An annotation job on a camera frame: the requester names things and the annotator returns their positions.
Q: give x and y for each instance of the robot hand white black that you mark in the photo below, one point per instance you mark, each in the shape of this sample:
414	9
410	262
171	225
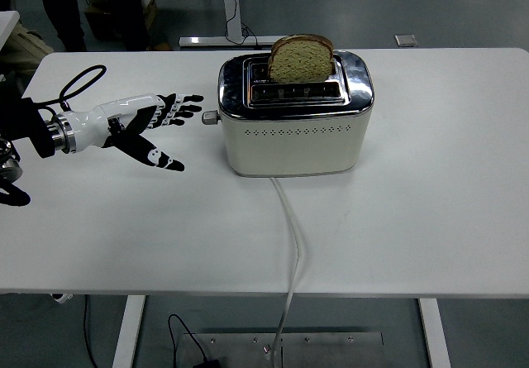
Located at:
95	124

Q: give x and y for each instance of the grey toaster lever knob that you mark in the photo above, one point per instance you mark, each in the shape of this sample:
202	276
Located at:
211	117

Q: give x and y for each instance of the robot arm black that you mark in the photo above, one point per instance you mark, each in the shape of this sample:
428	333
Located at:
25	124

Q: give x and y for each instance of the cream and chrome toaster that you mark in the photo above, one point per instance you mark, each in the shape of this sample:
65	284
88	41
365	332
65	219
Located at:
293	149

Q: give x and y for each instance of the person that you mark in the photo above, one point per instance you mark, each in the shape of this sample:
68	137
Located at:
25	51
70	8

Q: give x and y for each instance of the white side table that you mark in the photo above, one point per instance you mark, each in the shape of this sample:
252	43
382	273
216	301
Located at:
7	25

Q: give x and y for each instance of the small white black object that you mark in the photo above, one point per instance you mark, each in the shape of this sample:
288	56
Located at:
62	297

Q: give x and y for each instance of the white table leg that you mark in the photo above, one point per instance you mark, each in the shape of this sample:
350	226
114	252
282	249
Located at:
128	331
434	335

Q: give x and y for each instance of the brown bread slice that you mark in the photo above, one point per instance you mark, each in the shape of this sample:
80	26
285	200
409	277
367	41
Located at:
299	64

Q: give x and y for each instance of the grey floor socket plate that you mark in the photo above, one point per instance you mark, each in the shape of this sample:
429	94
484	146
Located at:
406	39

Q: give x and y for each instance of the grey metal plate with screws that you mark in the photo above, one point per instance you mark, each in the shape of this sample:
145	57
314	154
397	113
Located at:
330	351

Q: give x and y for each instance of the white background table frame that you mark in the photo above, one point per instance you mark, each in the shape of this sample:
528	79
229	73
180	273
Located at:
231	8

